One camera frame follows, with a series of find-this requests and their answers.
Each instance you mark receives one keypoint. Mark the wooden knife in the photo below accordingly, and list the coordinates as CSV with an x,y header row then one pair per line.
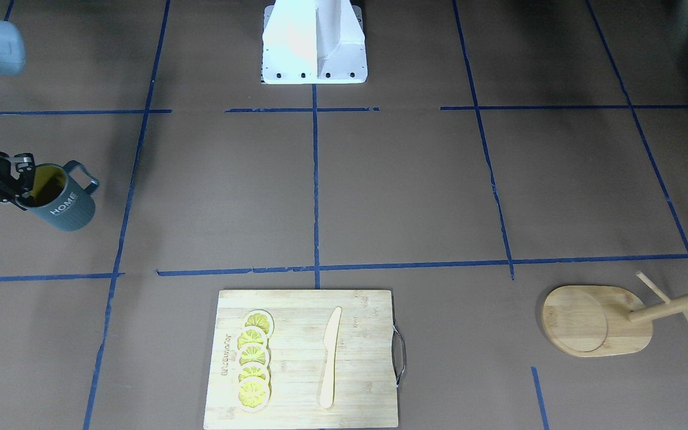
x,y
327,390

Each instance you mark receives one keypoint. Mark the bamboo cutting board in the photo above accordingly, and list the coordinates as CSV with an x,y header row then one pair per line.
x,y
277,335

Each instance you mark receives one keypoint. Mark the wooden cup storage rack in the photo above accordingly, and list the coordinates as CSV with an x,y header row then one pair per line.
x,y
603,320

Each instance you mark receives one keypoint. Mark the grey mug yellow inside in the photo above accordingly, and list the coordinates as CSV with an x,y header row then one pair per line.
x,y
62,195

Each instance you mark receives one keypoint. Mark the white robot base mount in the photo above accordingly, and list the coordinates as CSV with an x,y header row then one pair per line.
x,y
314,42

